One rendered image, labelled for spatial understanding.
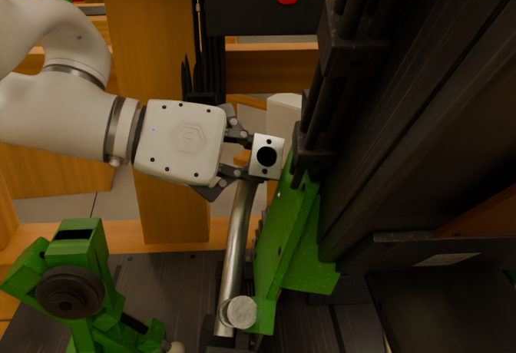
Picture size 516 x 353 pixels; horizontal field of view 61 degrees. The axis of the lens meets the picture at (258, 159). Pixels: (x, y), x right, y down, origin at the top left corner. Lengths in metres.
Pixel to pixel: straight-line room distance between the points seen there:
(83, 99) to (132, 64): 0.26
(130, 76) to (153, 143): 0.29
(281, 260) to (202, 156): 0.15
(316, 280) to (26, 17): 0.41
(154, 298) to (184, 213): 0.18
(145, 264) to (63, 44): 0.49
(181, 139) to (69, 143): 0.13
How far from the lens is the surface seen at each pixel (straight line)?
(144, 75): 0.80
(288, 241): 0.49
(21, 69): 0.96
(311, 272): 0.54
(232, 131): 0.56
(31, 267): 0.60
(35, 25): 0.47
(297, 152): 0.38
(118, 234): 1.04
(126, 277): 0.90
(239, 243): 0.66
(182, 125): 0.54
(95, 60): 0.58
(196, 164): 0.53
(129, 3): 0.77
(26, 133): 0.55
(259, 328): 0.54
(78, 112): 0.53
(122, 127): 0.53
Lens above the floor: 1.51
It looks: 30 degrees down
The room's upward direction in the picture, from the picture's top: straight up
